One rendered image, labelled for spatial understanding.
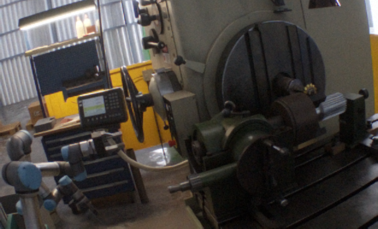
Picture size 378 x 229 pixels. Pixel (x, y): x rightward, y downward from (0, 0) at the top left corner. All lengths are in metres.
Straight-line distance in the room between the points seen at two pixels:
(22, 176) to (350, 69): 1.74
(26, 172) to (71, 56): 2.26
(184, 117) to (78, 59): 2.30
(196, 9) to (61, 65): 2.31
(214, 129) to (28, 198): 0.83
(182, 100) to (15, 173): 0.77
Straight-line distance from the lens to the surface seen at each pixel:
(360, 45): 1.96
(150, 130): 4.32
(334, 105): 1.32
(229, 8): 1.45
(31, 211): 1.44
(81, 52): 3.46
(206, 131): 1.04
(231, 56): 1.33
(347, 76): 1.88
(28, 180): 1.37
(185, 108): 1.30
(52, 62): 3.51
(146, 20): 1.61
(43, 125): 3.17
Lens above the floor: 1.62
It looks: 12 degrees down
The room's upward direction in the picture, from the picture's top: 12 degrees counter-clockwise
